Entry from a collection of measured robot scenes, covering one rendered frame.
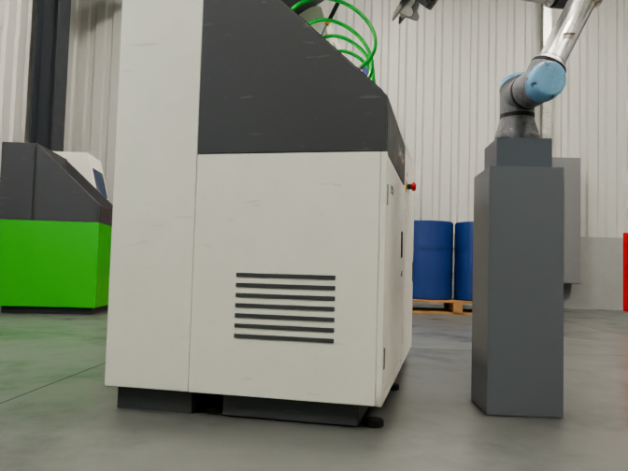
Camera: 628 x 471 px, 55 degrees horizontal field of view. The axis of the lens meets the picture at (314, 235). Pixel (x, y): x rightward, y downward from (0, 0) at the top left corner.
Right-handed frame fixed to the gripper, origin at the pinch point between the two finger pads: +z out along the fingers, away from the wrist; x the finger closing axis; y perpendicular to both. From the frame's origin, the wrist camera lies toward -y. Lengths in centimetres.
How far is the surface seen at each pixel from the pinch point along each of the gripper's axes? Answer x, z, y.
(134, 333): -70, 115, 15
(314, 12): 35, 21, -42
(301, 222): -51, 57, 30
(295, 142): -46, 42, 13
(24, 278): 147, 359, -180
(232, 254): -58, 77, 21
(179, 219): -59, 81, 1
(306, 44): -38.8, 19.3, -4.8
